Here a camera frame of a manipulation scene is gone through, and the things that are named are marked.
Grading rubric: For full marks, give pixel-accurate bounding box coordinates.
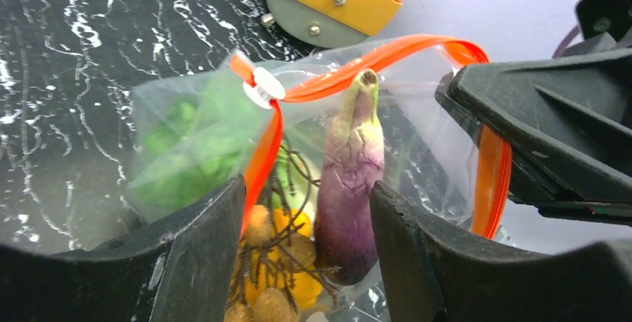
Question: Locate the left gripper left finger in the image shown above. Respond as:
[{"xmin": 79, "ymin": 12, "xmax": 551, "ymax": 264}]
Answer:
[{"xmin": 1, "ymin": 176, "xmax": 246, "ymax": 321}]

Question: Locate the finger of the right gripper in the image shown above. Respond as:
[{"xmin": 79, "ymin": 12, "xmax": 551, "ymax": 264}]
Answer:
[{"xmin": 435, "ymin": 48, "xmax": 631, "ymax": 225}]

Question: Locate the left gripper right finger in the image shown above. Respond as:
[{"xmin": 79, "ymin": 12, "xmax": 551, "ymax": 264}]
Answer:
[{"xmin": 370, "ymin": 182, "xmax": 631, "ymax": 321}]

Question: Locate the purple eggplant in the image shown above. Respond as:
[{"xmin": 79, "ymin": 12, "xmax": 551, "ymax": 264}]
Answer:
[{"xmin": 315, "ymin": 69, "xmax": 385, "ymax": 285}]

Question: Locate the orange bell pepper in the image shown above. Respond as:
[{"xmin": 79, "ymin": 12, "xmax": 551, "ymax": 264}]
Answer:
[{"xmin": 231, "ymin": 205, "xmax": 324, "ymax": 311}]

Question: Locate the brown longan bunch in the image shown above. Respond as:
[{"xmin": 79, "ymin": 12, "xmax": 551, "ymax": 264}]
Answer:
[{"xmin": 224, "ymin": 139, "xmax": 341, "ymax": 321}]

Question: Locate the green lettuce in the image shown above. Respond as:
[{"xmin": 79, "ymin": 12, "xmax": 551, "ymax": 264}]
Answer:
[{"xmin": 129, "ymin": 69, "xmax": 270, "ymax": 215}]

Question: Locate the clear zip top bag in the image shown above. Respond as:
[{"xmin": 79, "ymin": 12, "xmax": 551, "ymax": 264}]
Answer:
[{"xmin": 128, "ymin": 34, "xmax": 511, "ymax": 321}]

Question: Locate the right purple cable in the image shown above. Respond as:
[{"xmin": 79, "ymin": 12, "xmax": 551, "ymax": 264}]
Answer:
[{"xmin": 552, "ymin": 24, "xmax": 584, "ymax": 60}]

